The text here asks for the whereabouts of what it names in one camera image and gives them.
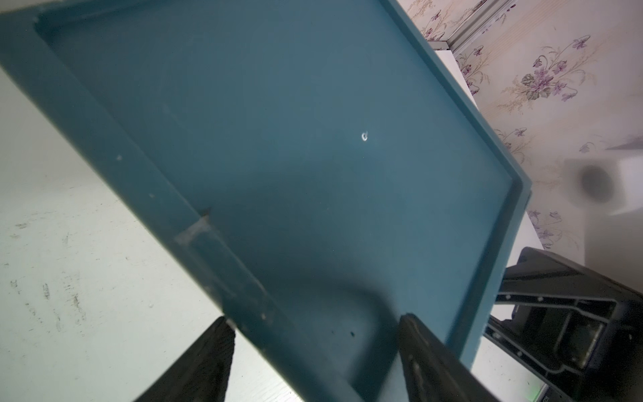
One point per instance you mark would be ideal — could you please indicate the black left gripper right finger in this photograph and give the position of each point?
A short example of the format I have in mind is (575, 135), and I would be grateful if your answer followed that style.
(431, 371)

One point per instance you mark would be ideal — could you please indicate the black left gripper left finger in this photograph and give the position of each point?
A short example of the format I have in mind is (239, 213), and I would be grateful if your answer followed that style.
(202, 372)

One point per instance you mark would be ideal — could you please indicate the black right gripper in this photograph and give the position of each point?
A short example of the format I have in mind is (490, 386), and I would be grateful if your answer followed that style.
(576, 330)

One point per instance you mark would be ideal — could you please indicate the teal drawer cabinet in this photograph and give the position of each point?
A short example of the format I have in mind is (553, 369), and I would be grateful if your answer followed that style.
(311, 164)

